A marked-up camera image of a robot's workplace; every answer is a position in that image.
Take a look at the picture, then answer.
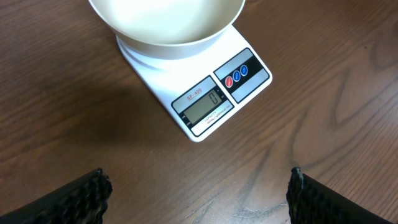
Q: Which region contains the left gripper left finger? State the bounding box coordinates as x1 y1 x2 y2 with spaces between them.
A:
1 168 113 224

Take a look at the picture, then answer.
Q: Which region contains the white ceramic bowl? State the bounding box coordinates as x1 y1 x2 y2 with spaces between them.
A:
89 0 245 59

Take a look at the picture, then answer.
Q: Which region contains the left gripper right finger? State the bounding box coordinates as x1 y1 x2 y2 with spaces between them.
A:
286 167 392 224

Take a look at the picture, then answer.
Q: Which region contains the white digital kitchen scale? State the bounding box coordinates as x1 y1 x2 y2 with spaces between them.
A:
117 27 273 142

